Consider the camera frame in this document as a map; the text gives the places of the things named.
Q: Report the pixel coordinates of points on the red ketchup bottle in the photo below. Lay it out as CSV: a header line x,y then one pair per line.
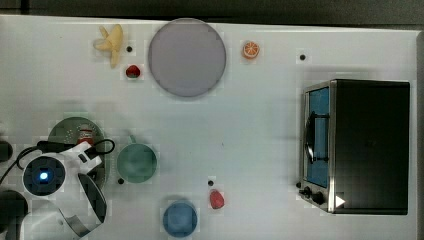
x,y
85,134

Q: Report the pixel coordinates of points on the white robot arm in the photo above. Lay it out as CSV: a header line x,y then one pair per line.
x,y
58,200

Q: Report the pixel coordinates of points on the green plastic strainer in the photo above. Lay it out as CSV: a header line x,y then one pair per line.
x,y
67,131

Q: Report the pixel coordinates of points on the lavender round plate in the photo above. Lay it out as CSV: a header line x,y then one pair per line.
x,y
187,57

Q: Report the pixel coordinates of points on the red toy fruit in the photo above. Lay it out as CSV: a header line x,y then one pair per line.
x,y
216,199

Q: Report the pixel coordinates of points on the toy orange slice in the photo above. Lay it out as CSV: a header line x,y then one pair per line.
x,y
250,50

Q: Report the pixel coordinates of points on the green mug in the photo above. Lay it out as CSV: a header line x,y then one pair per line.
x,y
136,162

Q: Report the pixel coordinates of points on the toy strawberry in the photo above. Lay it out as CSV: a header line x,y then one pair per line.
x,y
133,72

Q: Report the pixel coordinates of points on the blue plastic cup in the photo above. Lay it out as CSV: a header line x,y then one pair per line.
x,y
180,219

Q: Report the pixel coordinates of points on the peeled toy banana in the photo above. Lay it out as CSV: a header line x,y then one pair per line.
x,y
112,42

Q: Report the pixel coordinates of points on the black toaster oven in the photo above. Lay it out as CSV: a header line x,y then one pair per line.
x,y
356,146

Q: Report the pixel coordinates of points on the black cylinder upper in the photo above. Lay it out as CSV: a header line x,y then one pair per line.
x,y
6,151

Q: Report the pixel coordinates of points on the black cylinder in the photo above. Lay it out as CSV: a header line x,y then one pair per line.
x,y
6,151
13,209

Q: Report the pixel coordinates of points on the black cylinder lower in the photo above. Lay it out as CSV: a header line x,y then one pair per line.
x,y
13,209

